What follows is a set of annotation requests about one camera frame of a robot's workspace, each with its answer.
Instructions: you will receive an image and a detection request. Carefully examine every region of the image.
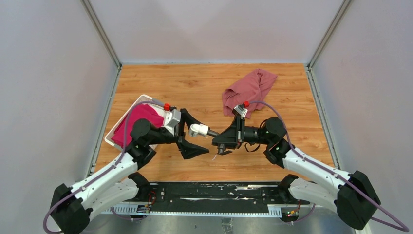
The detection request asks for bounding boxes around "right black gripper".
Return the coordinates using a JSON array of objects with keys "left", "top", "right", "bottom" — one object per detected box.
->
[{"left": 212, "top": 116, "right": 273, "bottom": 149}]

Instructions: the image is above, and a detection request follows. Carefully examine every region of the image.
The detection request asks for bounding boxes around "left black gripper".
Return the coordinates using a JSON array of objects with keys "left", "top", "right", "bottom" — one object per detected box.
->
[{"left": 147, "top": 109, "right": 209, "bottom": 158}]

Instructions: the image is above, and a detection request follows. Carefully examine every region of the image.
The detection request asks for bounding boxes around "white pipe elbow fitting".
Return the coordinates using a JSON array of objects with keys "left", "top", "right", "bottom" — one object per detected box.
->
[{"left": 188, "top": 124, "right": 209, "bottom": 137}]

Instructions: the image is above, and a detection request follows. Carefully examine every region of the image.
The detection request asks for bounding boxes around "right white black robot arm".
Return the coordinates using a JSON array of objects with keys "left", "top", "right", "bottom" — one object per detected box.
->
[{"left": 208, "top": 117, "right": 381, "bottom": 230}]

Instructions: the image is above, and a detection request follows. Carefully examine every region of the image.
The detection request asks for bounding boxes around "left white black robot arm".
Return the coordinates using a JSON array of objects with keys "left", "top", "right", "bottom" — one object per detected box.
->
[{"left": 43, "top": 107, "right": 218, "bottom": 234}]

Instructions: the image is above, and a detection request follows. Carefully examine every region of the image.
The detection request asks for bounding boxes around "magenta cloth in basket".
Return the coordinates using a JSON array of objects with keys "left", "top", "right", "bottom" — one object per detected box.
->
[{"left": 111, "top": 104, "right": 165, "bottom": 148}]

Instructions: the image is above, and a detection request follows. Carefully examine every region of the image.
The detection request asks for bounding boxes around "white plastic basket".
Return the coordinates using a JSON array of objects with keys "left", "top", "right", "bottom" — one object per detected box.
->
[{"left": 104, "top": 94, "right": 173, "bottom": 151}]

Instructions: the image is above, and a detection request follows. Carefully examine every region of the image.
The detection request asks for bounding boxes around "dusty pink cloth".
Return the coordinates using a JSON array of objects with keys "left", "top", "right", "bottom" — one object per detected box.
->
[{"left": 222, "top": 69, "right": 278, "bottom": 118}]

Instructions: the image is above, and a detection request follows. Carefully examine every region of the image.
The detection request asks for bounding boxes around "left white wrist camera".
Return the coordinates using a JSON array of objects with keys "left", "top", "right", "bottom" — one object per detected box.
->
[{"left": 163, "top": 109, "right": 181, "bottom": 135}]

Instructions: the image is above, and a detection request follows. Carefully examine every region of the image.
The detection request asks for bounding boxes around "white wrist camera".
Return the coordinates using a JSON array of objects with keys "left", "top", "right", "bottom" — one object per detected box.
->
[
  {"left": 163, "top": 109, "right": 181, "bottom": 135},
  {"left": 232, "top": 104, "right": 248, "bottom": 119}
]

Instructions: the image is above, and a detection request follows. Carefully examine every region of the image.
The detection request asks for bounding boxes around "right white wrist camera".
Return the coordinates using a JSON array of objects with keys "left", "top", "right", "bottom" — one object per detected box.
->
[{"left": 232, "top": 104, "right": 248, "bottom": 119}]

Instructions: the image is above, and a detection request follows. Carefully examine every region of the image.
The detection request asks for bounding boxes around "aluminium frame rail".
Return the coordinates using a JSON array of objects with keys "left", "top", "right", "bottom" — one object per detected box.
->
[{"left": 104, "top": 182, "right": 312, "bottom": 218}]

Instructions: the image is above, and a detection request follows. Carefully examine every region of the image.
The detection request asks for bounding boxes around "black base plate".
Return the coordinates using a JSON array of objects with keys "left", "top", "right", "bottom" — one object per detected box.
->
[{"left": 129, "top": 182, "right": 310, "bottom": 215}]

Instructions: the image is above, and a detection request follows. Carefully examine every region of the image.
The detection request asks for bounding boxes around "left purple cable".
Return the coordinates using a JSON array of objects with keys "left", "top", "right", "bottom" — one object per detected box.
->
[{"left": 42, "top": 100, "right": 171, "bottom": 234}]

